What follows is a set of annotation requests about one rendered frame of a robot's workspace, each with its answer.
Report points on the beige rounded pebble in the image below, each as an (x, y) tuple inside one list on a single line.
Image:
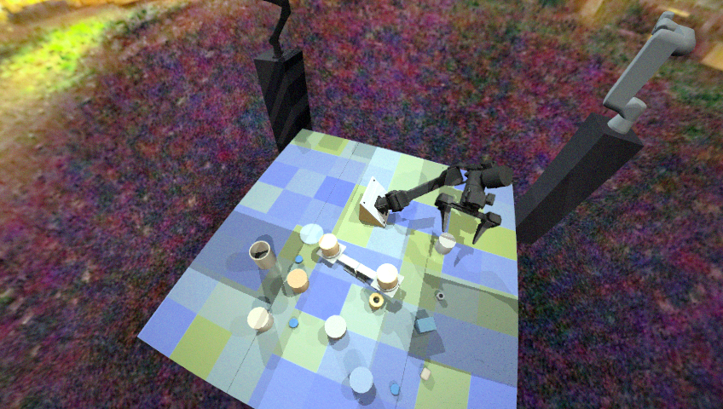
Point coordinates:
[(425, 374)]

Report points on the light blue block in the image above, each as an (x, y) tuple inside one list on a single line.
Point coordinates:
[(425, 325)]

